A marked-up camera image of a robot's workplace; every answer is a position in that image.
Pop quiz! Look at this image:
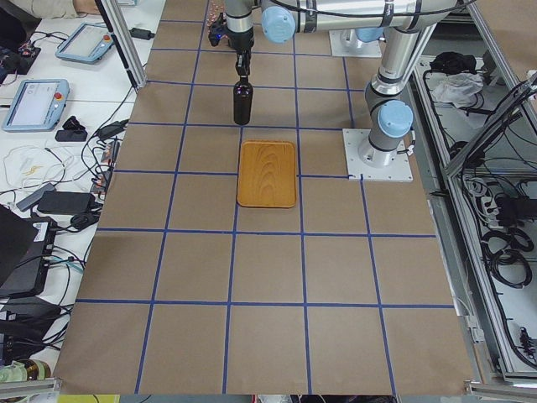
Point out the crumpled white cloth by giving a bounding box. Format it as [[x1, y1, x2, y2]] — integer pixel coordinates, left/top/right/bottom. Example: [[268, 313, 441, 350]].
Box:
[[431, 73, 483, 108]]

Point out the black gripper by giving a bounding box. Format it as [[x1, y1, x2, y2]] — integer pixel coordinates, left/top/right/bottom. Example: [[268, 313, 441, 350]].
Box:
[[226, 16, 254, 79]]

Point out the black power adapter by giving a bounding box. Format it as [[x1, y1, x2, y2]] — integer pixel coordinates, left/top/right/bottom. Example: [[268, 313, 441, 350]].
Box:
[[37, 191, 96, 215]]

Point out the teach pendant upper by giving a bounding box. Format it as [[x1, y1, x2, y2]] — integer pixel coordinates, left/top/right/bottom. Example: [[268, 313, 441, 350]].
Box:
[[55, 23, 113, 64]]

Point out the wooden tray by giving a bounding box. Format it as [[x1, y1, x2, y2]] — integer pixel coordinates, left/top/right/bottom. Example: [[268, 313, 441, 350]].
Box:
[[237, 139, 297, 208]]

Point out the aluminium side frame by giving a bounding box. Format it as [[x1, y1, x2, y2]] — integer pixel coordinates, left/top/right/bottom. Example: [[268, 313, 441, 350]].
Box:
[[409, 4, 536, 402]]

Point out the copper wire bottle basket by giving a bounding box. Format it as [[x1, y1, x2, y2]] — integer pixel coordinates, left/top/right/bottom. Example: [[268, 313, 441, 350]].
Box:
[[206, 1, 227, 47]]

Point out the teach pendant lower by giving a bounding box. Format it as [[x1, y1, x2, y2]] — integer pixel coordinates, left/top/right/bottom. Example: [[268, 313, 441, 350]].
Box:
[[2, 79, 70, 133]]

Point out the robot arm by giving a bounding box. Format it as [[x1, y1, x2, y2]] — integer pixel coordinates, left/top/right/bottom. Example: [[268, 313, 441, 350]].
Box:
[[340, 28, 383, 48], [209, 1, 469, 159]]

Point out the teach pendant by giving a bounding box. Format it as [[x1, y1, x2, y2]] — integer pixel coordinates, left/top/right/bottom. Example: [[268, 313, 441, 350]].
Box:
[[2, 79, 70, 133], [55, 23, 113, 64]]

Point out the black laptop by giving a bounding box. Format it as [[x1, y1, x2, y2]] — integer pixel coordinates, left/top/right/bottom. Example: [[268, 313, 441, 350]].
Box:
[[1, 207, 56, 298]]

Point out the dark wine bottle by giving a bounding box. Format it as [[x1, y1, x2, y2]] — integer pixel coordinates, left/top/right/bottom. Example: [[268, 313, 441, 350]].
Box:
[[233, 76, 253, 126]]

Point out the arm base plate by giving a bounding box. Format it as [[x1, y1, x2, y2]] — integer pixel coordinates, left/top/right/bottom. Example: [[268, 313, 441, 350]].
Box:
[[329, 28, 383, 58], [342, 128, 414, 182]]

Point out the aluminium frame post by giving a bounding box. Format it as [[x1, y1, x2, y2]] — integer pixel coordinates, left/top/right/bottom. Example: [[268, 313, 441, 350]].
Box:
[[95, 0, 148, 92]]

